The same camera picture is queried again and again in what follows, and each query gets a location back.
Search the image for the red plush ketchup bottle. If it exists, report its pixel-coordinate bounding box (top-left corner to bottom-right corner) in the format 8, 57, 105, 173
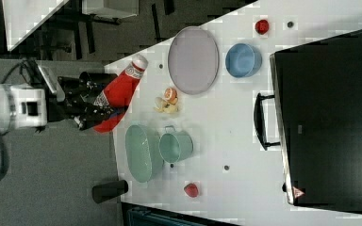
92, 54, 149, 134

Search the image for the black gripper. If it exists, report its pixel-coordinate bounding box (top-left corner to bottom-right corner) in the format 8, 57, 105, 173
47, 72, 128, 130

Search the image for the grey round plate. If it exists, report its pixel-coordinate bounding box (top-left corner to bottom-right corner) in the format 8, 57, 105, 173
168, 26, 219, 95

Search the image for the black cylinder post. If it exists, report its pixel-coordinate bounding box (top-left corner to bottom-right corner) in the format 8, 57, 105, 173
91, 180, 128, 203

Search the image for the white side table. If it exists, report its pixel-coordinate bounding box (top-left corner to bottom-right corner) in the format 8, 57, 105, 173
1, 0, 70, 52

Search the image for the silver toaster oven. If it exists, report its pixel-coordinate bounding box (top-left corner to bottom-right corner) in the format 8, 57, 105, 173
270, 29, 362, 214

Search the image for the green oval colander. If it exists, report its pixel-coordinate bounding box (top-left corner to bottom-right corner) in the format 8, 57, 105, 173
125, 124, 164, 183

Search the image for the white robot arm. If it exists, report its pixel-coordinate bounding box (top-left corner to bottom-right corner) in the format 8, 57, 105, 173
0, 72, 130, 135

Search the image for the green cup with handle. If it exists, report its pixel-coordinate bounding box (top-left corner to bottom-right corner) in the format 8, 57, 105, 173
159, 125, 193, 164

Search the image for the orange slice toy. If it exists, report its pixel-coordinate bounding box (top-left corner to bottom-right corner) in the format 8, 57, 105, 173
164, 88, 177, 101

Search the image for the black oven door handle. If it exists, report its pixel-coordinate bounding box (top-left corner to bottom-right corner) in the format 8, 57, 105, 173
254, 93, 280, 151

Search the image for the red apple toy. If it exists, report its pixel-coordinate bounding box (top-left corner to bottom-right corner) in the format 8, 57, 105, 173
255, 20, 270, 35

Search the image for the yellow banana toy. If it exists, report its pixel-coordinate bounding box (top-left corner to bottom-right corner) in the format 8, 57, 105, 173
154, 97, 178, 114

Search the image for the red strawberry toy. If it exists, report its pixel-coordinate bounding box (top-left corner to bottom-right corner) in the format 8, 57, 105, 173
184, 183, 199, 198

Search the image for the blue cup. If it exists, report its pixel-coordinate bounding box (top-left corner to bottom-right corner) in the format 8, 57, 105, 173
225, 43, 262, 78

